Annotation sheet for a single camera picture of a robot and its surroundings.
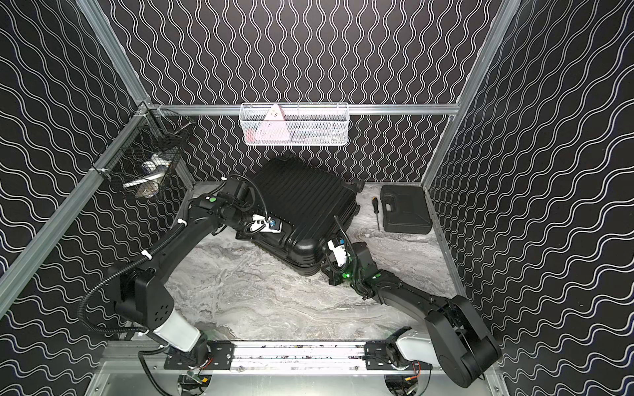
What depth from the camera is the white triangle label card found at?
0.90m

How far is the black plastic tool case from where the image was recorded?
3.35ft

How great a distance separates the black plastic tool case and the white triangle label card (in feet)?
1.71
